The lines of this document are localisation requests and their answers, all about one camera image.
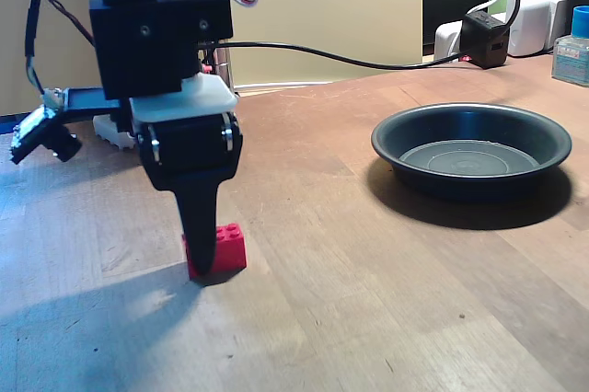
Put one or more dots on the red lego block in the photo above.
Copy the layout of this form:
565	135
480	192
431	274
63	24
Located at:
230	249

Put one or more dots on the white charger block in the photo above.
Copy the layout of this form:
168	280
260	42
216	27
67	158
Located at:
529	24

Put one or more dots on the red clamp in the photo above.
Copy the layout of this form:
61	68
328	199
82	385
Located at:
207	67

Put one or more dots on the metal pole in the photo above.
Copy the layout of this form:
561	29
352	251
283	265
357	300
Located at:
224	70

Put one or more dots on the blue strip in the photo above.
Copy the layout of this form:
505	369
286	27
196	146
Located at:
9	125

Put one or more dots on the white power strip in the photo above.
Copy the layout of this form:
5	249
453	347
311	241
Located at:
446	40

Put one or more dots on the dark round metal pan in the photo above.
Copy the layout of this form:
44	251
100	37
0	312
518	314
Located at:
469	182

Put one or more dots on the black cube power adapter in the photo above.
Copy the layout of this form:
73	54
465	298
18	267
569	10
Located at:
483	42

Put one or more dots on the clear bottle with blue cap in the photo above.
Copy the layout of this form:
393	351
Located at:
570	61

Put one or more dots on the black gripper camera with mount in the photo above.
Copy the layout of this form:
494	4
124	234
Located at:
60	143

